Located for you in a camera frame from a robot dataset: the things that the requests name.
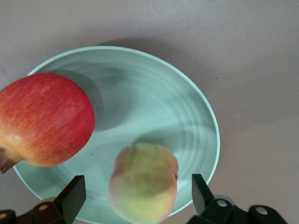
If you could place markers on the pale green round plate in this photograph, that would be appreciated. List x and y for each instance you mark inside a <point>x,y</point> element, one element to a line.
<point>151,93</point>

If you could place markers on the yellow-green peach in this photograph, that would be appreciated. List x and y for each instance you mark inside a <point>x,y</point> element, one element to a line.
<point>142,182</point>

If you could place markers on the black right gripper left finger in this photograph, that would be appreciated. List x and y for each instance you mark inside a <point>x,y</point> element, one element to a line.
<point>72,198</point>

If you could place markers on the red apple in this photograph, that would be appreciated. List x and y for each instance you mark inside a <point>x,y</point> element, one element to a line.
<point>46,116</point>

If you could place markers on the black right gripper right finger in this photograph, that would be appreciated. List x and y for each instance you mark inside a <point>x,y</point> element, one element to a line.
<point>203,196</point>

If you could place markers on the brown tablecloth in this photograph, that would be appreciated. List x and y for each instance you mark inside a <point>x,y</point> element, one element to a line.
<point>257,70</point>

